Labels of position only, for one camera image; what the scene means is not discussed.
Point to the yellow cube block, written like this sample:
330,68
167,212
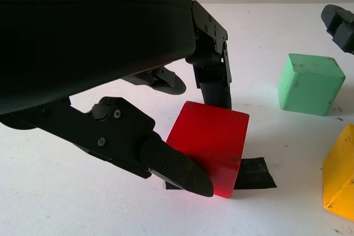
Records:
341,180

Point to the red cube block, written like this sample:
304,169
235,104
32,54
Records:
210,142

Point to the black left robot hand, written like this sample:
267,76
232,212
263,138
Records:
83,26

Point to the black tape strip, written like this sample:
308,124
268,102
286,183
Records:
254,175

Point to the green cube block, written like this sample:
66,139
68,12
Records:
307,86

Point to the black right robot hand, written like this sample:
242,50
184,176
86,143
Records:
343,31

